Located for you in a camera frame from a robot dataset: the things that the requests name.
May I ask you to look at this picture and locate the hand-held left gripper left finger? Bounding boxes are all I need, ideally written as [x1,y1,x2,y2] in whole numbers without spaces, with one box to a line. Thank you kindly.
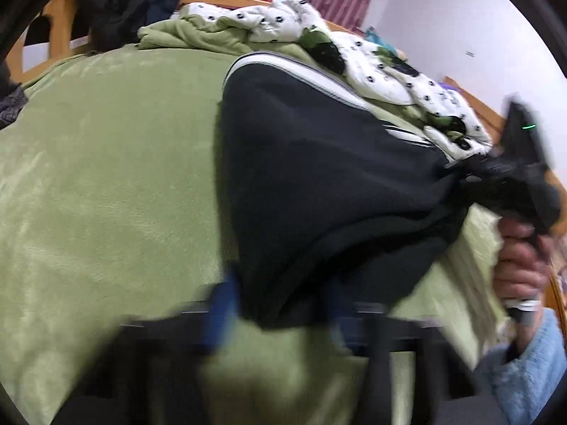
[53,272,243,425]

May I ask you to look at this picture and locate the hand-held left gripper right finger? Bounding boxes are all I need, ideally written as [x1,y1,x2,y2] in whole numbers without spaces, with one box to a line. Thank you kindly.
[327,284,506,425]

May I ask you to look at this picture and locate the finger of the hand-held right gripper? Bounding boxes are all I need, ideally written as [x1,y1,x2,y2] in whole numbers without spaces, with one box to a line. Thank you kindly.
[443,154,489,183]

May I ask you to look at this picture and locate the black pants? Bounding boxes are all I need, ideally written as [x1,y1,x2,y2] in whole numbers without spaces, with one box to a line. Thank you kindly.
[217,51,472,331]

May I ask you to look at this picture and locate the person's right forearm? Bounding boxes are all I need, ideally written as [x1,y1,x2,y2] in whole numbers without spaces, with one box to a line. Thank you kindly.
[473,307,567,425]

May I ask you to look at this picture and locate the person's right hand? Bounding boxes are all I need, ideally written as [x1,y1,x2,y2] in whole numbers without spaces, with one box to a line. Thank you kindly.
[493,216,549,309]

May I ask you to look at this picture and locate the white floral duvet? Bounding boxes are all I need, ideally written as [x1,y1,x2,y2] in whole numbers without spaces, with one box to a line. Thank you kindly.
[177,0,495,161]

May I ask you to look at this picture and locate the teal pillow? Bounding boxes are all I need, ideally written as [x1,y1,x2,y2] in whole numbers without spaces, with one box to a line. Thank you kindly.
[364,26,400,55]

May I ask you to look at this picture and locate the green bed blanket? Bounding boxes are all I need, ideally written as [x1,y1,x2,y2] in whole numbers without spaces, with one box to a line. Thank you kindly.
[0,46,510,425]

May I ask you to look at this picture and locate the crumpled green fleece blanket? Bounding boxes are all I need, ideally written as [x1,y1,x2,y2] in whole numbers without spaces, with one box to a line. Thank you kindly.
[137,12,320,61]

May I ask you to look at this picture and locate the grey jeans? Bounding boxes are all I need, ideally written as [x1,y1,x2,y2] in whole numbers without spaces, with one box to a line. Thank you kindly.
[0,63,28,130]

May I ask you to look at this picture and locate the navy garment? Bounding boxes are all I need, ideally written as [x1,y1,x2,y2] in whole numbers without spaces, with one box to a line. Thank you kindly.
[141,0,183,26]

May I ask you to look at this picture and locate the black jacket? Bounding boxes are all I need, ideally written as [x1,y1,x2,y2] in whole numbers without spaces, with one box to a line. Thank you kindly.
[72,0,152,55]

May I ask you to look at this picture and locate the wooden bed frame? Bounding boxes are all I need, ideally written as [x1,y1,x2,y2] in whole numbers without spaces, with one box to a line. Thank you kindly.
[9,0,567,319]

